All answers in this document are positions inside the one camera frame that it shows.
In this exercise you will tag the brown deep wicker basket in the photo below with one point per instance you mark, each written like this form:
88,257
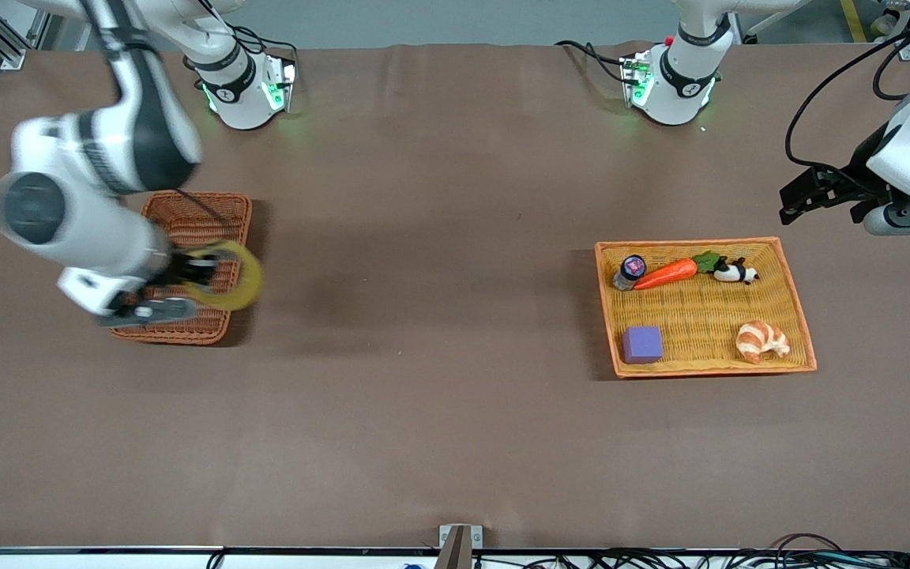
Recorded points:
230,213

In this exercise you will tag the orange flat wicker basket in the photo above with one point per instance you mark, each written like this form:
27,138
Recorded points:
700,316

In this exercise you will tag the black white panda toy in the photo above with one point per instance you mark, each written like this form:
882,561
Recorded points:
733,273

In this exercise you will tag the small bottle purple cap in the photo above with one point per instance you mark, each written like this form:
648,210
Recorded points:
630,270

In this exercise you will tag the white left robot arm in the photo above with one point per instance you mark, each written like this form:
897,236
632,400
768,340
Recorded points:
680,87

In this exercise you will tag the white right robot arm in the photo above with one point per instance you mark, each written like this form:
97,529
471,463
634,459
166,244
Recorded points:
76,229

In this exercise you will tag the yellow packing tape roll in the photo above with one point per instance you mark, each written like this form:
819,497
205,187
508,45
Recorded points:
246,276

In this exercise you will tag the toy croissant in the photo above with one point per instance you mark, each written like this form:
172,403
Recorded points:
759,340

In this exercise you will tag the orange toy carrot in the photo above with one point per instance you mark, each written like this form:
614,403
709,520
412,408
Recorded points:
664,274

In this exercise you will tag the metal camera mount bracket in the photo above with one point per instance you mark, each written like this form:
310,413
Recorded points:
459,545

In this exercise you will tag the purple foam cube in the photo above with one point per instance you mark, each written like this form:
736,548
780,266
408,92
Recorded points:
642,344

